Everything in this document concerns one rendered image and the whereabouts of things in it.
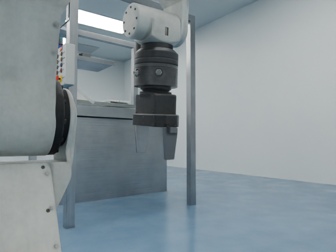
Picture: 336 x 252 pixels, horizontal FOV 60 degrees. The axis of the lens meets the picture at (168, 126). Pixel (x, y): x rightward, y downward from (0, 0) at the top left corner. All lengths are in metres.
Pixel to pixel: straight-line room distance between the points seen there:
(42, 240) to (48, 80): 0.25
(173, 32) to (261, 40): 4.61
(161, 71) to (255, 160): 4.51
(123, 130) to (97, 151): 0.36
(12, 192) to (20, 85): 0.17
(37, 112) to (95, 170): 2.41
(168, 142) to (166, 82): 0.11
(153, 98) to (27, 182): 0.26
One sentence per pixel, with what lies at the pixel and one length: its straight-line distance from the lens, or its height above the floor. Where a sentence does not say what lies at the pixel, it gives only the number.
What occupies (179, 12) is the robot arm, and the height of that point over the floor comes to 0.82.
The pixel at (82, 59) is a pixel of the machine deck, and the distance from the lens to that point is 2.85.
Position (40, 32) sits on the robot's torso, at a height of 0.74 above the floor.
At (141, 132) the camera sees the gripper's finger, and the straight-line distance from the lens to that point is 0.64.
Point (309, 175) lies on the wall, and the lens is 4.55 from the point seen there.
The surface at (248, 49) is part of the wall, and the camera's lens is 5.30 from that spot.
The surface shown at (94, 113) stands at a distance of 2.85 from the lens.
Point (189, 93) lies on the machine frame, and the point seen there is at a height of 1.00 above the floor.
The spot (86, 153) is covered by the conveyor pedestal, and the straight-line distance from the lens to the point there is 2.86.
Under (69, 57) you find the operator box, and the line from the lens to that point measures 1.97.
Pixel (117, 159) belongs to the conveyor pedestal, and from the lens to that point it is 3.00.
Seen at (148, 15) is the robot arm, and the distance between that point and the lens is 0.57.
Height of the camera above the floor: 0.56
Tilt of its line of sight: 3 degrees up
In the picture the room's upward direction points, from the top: straight up
